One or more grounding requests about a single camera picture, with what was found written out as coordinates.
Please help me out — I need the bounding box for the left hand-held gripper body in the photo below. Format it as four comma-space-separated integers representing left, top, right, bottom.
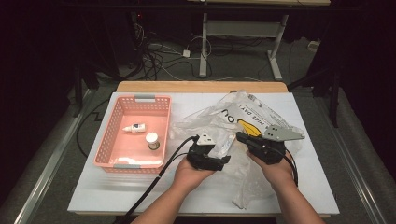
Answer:
186, 133, 232, 172

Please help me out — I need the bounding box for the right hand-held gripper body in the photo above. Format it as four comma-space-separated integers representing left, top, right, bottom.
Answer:
247, 124, 306, 165

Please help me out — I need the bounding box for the silver blister pack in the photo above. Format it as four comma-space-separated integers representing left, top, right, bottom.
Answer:
216, 133, 236, 157

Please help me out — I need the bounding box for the clear smiley plastic bag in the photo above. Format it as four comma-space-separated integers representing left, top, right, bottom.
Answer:
167, 90, 306, 210

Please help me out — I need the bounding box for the small white-capped jar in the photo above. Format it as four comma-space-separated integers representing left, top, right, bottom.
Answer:
145, 132, 161, 151

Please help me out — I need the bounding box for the pink plastic basket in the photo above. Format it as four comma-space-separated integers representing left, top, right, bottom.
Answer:
92, 93, 173, 175

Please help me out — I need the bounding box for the white dropper bottle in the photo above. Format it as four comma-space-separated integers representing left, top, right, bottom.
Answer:
121, 122, 147, 134

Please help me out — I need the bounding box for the person's left hand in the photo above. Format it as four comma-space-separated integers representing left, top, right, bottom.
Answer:
172, 158, 216, 192

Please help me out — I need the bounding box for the person's right hand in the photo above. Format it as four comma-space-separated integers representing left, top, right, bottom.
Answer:
247, 150, 297, 192

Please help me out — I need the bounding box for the black metal stand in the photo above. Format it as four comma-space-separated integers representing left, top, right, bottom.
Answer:
288, 66, 341, 129
73, 62, 101, 119

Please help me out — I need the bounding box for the white table board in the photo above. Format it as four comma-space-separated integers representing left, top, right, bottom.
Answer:
67, 91, 340, 216

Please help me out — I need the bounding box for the right hand-held gripper black cable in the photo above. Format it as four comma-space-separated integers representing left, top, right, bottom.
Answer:
274, 146, 300, 188

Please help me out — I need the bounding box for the hand-held gripper black cable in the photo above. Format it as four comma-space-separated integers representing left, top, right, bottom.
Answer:
274, 146, 300, 188
115, 134, 200, 224

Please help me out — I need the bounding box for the left hand-held gripper black cable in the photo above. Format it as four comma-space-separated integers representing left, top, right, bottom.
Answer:
115, 134, 200, 224

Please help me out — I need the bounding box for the aluminium floor rail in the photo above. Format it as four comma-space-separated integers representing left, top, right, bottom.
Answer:
314, 92, 388, 224
13, 88, 95, 224

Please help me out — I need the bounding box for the white metal desk frame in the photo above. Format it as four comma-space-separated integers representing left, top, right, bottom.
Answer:
199, 12, 290, 81

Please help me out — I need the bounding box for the tangle of floor cables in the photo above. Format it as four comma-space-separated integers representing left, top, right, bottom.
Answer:
134, 21, 213, 82

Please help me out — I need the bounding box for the black floor cable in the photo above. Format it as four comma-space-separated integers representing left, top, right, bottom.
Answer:
76, 98, 110, 159

